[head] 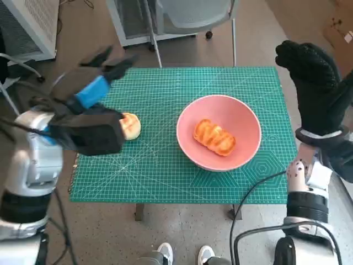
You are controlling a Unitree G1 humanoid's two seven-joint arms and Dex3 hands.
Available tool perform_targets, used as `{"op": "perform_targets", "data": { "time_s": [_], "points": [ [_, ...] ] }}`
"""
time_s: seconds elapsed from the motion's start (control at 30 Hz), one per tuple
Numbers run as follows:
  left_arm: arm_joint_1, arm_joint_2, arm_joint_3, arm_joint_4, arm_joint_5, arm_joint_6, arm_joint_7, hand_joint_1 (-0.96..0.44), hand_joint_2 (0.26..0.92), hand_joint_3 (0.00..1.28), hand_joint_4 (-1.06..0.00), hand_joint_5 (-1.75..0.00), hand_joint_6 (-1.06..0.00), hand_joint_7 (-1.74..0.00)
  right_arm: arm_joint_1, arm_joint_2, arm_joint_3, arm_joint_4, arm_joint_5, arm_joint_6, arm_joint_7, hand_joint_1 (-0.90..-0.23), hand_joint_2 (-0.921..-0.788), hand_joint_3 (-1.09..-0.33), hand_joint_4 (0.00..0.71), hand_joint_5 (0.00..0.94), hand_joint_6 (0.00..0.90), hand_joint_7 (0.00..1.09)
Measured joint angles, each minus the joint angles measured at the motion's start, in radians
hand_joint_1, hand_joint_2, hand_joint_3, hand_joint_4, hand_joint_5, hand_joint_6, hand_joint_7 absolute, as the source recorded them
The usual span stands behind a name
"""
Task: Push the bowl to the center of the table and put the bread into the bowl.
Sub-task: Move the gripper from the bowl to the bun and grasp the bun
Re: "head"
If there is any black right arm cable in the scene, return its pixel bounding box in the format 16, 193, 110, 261
234, 220, 344, 265
229, 170, 287, 265

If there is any round toy bread bun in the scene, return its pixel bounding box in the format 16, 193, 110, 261
118, 112, 142, 141

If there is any white left robot foot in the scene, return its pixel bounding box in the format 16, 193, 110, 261
156, 242, 174, 265

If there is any long striped toy bread loaf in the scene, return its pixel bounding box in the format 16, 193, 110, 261
192, 118, 237, 157

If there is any large white perforated cabinet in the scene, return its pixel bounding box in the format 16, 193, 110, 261
0, 0, 60, 62

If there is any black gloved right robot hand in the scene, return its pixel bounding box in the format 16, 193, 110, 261
275, 40, 353, 136

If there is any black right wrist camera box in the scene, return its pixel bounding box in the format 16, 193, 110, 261
319, 135, 353, 183

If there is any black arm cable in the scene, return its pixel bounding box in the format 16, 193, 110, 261
51, 189, 79, 265
0, 115, 53, 137
229, 170, 287, 265
234, 220, 344, 265

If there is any grey mesh chair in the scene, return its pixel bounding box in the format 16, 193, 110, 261
142, 0, 238, 68

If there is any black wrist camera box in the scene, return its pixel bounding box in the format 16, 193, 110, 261
319, 135, 353, 183
48, 103, 125, 157

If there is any brown cardboard box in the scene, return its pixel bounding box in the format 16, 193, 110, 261
323, 0, 353, 72

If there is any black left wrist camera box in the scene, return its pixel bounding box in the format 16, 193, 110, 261
48, 103, 125, 157

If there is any grey right robot leg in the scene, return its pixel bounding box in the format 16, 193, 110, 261
206, 256, 231, 265

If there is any pink bowl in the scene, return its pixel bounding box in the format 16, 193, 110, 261
176, 95, 262, 172

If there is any white perforated wheeled cabinet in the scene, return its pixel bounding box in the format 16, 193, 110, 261
106, 0, 215, 52

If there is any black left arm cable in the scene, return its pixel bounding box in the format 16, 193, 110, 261
51, 189, 79, 265
0, 115, 53, 137

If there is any grey office chair with casters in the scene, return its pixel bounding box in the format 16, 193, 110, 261
0, 52, 46, 116

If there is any green cutting mat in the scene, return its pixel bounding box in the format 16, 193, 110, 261
68, 66, 292, 205

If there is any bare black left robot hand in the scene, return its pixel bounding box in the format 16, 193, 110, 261
49, 45, 140, 114

